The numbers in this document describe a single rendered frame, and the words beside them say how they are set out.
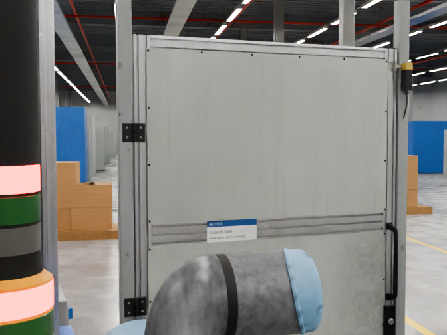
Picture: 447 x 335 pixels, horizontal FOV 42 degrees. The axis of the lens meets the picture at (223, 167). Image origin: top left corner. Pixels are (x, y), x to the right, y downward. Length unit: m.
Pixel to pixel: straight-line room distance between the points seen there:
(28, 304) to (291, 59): 2.10
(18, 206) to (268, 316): 0.55
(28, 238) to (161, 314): 0.50
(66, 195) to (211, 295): 8.91
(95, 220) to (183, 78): 7.60
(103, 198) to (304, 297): 8.87
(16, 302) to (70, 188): 9.34
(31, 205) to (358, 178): 2.23
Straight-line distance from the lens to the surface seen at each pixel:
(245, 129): 2.22
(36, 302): 0.27
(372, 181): 2.49
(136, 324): 1.20
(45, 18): 1.25
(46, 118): 1.23
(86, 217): 9.63
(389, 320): 2.62
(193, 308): 0.74
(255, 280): 0.77
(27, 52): 0.26
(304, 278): 0.79
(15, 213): 0.26
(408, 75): 2.54
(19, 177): 0.26
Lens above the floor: 1.64
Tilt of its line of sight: 3 degrees down
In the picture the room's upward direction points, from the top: straight up
